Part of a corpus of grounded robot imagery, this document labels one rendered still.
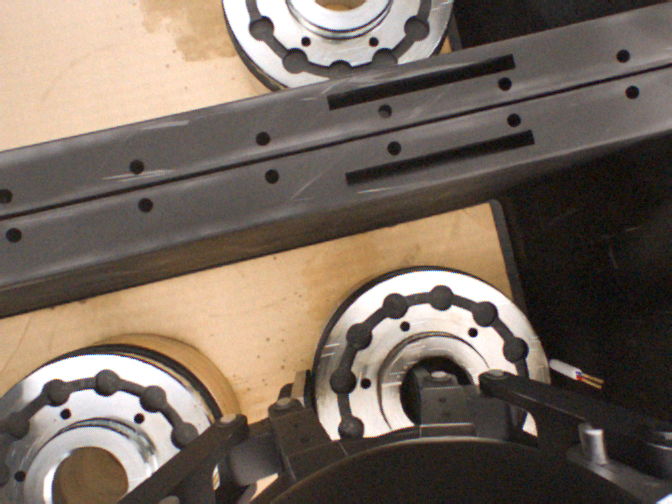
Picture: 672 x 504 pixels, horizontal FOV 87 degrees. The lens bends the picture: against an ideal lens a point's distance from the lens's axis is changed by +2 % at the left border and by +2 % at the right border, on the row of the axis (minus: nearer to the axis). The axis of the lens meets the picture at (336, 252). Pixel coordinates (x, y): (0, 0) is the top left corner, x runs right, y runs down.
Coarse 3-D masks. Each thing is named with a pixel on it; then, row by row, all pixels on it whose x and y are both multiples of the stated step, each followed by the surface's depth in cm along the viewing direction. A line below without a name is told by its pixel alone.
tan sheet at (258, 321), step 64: (320, 256) 18; (384, 256) 18; (448, 256) 18; (0, 320) 17; (64, 320) 18; (128, 320) 18; (192, 320) 18; (256, 320) 18; (320, 320) 18; (0, 384) 17; (256, 384) 18
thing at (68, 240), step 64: (448, 128) 8; (512, 128) 8; (576, 128) 8; (640, 128) 8; (128, 192) 8; (192, 192) 8; (256, 192) 8; (320, 192) 8; (384, 192) 8; (0, 256) 8; (64, 256) 8; (128, 256) 8
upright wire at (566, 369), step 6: (552, 360) 15; (552, 366) 15; (558, 366) 15; (564, 366) 15; (570, 366) 14; (564, 372) 14; (570, 372) 14; (576, 372) 14; (576, 378) 14; (582, 378) 14; (594, 378) 13; (594, 384) 13
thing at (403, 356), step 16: (416, 336) 15; (432, 336) 14; (448, 336) 14; (400, 352) 14; (416, 352) 14; (432, 352) 14; (448, 352) 14; (464, 352) 14; (384, 368) 14; (400, 368) 14; (464, 368) 14; (480, 368) 14; (384, 384) 14; (400, 384) 14; (384, 400) 14; (400, 400) 14; (384, 416) 14; (400, 416) 14
